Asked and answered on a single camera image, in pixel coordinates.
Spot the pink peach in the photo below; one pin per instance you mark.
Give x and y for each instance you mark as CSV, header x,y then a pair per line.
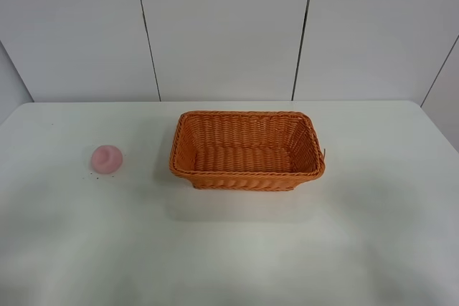
x,y
106,159

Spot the orange woven basket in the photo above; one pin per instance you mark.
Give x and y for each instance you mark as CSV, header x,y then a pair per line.
x,y
252,151

